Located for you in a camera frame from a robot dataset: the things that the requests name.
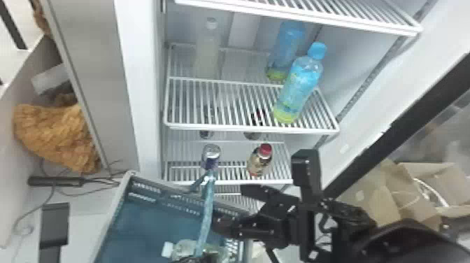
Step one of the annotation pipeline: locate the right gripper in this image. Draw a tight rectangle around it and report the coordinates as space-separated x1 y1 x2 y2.
211 184 303 250

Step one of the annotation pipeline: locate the brown bottle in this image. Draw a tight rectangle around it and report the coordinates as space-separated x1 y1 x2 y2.
246 143 273 178

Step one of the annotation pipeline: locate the blue can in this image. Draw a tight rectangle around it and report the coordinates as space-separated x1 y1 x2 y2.
200 143 222 171

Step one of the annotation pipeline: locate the clear bottle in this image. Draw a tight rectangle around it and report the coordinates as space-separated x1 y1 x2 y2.
160 238 222 263
193 16 222 80

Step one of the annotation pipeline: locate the blue basket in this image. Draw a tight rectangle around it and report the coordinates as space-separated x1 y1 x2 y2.
91 170 259 263

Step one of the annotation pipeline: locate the blue bottle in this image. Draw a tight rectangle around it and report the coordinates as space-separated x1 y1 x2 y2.
272 41 328 125
265 20 308 84

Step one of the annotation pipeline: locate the cardboard box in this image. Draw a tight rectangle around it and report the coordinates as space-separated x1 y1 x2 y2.
336 157 470 232

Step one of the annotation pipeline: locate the white fridge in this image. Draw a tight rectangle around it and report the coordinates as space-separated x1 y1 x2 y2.
40 0 424 214

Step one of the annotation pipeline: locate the fridge door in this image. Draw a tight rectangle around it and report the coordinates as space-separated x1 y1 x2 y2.
318 0 470 239

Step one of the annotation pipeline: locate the beige towel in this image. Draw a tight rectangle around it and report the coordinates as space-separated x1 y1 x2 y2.
13 93 103 175

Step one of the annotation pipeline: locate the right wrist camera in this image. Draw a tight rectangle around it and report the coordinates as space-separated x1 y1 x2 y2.
290 148 325 263

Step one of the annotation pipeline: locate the black cable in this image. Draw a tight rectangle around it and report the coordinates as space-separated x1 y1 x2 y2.
0 157 124 250

